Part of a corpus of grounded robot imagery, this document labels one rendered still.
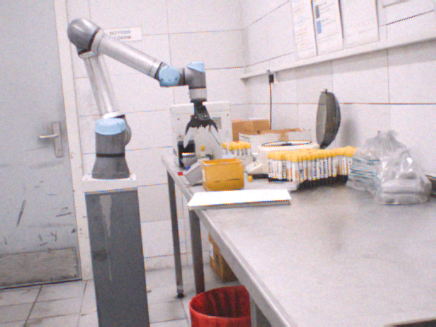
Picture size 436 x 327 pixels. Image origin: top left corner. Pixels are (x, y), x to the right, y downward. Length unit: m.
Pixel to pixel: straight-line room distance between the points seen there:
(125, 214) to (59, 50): 1.99
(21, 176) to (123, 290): 1.93
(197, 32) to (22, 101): 1.28
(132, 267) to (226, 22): 2.31
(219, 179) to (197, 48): 2.24
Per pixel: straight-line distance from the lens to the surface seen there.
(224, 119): 2.80
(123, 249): 2.29
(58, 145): 4.04
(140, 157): 4.09
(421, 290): 0.98
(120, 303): 2.35
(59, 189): 4.08
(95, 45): 2.31
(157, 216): 4.15
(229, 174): 1.98
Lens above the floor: 1.20
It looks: 7 degrees down
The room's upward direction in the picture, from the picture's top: 4 degrees counter-clockwise
